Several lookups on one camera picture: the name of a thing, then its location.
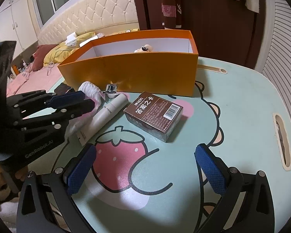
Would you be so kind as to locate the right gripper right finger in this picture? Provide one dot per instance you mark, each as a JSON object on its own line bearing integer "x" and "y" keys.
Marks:
{"x": 246, "y": 203}

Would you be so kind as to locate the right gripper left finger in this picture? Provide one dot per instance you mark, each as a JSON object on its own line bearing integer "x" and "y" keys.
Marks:
{"x": 34, "y": 210}

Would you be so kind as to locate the orange plush toy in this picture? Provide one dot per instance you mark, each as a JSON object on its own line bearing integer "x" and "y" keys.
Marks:
{"x": 144, "y": 48}

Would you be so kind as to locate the white crumpled cloth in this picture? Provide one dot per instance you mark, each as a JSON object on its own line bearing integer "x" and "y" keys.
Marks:
{"x": 93, "y": 98}

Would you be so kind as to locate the gripper body of left gripper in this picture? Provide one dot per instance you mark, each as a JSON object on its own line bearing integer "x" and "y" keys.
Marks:
{"x": 32, "y": 123}

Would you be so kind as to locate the white cosmetic tube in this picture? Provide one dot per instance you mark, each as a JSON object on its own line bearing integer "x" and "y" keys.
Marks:
{"x": 101, "y": 118}

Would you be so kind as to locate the dark marbled pouch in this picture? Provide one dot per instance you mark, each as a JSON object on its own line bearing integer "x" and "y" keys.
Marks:
{"x": 63, "y": 89}

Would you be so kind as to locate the brown card box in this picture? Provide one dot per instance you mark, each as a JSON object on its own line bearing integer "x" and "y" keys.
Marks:
{"x": 154, "y": 115}

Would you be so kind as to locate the pink bed blanket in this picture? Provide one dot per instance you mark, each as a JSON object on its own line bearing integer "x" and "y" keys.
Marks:
{"x": 42, "y": 79}

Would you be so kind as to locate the yellow pillow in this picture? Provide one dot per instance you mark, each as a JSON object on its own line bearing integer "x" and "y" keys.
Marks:
{"x": 62, "y": 51}

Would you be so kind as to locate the orange cardboard box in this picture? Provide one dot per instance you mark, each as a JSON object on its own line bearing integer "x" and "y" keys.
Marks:
{"x": 170, "y": 69}

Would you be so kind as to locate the white charger box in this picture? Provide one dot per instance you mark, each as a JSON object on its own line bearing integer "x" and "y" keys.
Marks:
{"x": 71, "y": 40}

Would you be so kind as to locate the glowing phone on bed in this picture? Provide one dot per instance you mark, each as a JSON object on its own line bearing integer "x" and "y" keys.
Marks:
{"x": 98, "y": 36}

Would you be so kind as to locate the dark brown wooden door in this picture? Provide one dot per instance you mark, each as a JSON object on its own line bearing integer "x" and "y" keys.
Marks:
{"x": 225, "y": 29}

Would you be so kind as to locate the white wardrobe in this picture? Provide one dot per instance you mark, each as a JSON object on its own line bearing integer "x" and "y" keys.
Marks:
{"x": 16, "y": 25}

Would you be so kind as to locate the cream tufted headboard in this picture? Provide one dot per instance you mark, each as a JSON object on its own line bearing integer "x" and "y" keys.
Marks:
{"x": 99, "y": 16}

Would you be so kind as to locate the red pink striped scarf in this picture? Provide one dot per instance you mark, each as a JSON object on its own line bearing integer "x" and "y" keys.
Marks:
{"x": 171, "y": 14}

